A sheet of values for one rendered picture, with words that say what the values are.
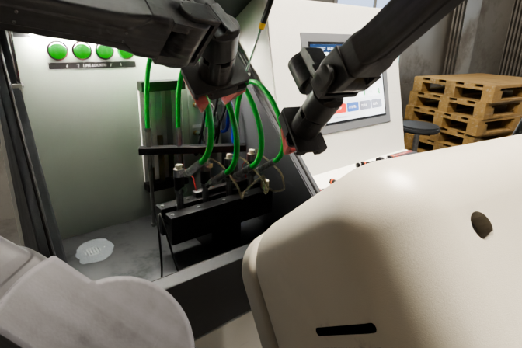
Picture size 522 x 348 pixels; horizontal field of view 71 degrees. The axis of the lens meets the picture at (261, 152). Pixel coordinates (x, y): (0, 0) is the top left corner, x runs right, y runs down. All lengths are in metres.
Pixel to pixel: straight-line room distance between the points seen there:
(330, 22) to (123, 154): 0.83
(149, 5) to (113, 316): 0.35
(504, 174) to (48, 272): 0.21
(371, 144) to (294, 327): 1.35
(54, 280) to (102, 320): 0.03
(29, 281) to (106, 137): 1.01
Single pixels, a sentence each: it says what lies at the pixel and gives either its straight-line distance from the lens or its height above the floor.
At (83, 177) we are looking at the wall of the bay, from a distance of 1.22.
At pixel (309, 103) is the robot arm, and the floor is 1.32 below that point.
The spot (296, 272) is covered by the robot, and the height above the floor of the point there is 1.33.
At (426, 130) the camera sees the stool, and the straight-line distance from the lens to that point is 3.53.
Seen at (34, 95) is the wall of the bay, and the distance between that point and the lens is 1.14.
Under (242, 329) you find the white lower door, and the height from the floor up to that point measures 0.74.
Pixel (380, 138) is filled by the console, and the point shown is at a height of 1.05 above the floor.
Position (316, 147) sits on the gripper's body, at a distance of 0.70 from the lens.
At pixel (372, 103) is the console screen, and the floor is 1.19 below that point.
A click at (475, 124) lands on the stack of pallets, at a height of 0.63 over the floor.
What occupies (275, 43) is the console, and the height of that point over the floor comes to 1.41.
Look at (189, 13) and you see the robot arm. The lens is 0.50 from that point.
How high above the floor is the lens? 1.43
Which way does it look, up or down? 18 degrees down
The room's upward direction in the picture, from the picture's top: 2 degrees clockwise
